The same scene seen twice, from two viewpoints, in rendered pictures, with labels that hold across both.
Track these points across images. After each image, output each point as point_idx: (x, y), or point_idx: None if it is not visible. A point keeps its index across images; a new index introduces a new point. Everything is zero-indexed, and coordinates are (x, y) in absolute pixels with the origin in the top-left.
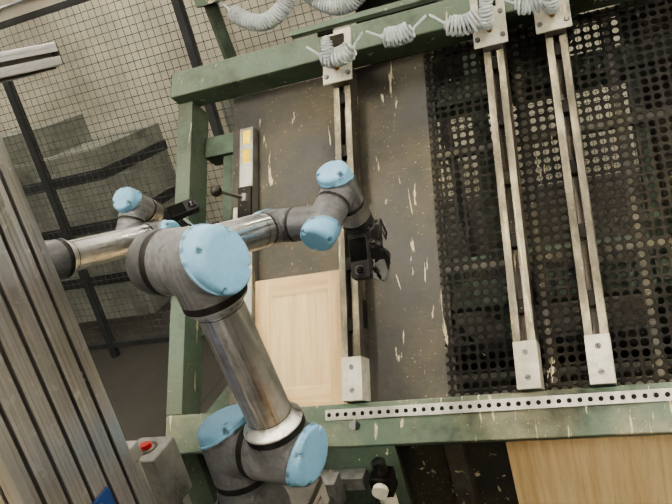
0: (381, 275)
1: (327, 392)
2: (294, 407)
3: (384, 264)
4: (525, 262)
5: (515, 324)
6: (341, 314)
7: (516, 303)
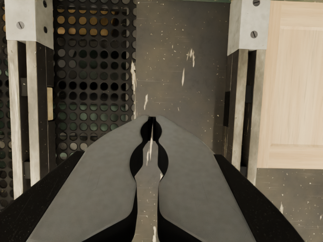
0: (139, 130)
1: (285, 18)
2: None
3: (70, 190)
4: (12, 139)
5: (30, 63)
6: (259, 108)
7: (27, 89)
